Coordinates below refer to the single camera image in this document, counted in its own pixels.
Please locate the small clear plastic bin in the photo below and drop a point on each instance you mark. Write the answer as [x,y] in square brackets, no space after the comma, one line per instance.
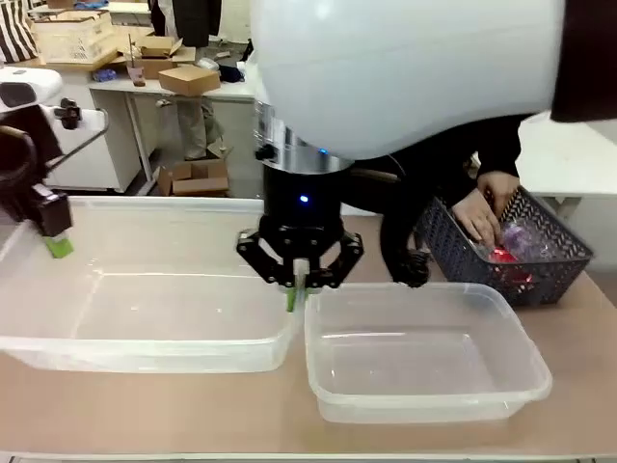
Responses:
[414,357]

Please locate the background person beige trousers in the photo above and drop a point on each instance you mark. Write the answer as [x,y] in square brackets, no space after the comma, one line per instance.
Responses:
[195,125]

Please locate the cardboard box on floor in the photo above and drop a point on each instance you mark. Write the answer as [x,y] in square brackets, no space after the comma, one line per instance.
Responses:
[195,178]

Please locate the striped black white cloth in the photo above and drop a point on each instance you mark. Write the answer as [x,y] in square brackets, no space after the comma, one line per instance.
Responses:
[14,34]

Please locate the purple pink plastic bottle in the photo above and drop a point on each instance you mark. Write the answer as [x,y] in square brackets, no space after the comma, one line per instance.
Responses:
[517,238]

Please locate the person's left hand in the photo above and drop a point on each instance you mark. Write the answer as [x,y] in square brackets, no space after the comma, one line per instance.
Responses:
[501,190]

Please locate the person's torso black sweater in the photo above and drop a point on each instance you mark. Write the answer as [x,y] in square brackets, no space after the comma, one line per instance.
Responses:
[424,164]

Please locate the dark blue cloth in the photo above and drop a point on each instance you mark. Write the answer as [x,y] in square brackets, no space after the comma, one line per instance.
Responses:
[232,72]

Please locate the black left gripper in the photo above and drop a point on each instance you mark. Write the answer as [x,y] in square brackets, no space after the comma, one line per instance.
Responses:
[29,154]

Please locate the closed cardboard box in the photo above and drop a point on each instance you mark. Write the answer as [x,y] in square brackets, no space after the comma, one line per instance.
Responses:
[189,79]

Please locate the white background table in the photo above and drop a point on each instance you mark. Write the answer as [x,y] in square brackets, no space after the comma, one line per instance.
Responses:
[144,89]

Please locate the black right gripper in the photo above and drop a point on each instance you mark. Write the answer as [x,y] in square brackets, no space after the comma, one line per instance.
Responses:
[301,217]

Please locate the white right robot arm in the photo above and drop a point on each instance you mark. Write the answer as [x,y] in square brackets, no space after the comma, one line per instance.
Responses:
[395,67]

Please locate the dark blue woven plastic basket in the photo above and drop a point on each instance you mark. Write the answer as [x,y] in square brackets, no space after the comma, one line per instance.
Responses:
[482,282]

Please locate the cup with straw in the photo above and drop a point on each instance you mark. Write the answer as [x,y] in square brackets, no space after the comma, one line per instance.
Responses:
[136,72]

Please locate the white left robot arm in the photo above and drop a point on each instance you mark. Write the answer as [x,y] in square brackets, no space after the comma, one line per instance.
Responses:
[43,79]

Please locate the person's right hand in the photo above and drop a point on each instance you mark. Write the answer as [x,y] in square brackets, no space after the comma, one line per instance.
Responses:
[477,219]

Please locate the open cardboard box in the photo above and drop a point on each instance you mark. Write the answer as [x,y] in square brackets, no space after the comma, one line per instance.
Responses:
[159,53]

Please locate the crushed red soda can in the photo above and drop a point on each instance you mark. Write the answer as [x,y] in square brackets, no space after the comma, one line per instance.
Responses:
[521,280]
[503,254]

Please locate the white cabinet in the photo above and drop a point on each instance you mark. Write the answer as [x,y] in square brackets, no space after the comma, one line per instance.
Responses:
[106,154]

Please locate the person's right forearm black sleeve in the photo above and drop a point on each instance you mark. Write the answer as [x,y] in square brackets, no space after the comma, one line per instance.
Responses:
[450,193]

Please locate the large clear plastic bin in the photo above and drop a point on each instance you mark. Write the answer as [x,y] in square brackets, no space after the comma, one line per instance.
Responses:
[144,308]

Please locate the white side table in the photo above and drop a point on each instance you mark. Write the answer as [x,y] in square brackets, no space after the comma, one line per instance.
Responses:
[569,154]

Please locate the hanging dark coat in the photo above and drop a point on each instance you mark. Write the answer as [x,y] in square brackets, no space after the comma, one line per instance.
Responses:
[190,19]

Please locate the person's left forearm black sleeve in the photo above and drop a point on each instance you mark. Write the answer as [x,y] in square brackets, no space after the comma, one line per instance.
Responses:
[499,144]

